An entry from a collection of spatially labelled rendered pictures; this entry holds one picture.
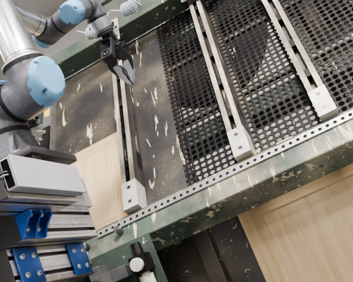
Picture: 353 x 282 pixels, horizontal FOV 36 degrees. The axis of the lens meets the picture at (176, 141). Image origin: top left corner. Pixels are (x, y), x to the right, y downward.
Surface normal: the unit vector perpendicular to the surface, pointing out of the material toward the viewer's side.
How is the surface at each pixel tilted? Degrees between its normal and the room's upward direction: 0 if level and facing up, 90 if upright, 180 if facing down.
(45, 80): 97
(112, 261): 90
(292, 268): 90
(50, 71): 98
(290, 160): 58
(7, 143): 73
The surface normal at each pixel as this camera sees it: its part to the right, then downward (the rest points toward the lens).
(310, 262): -0.34, -0.13
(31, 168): 0.87, -0.44
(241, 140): -0.49, -0.58
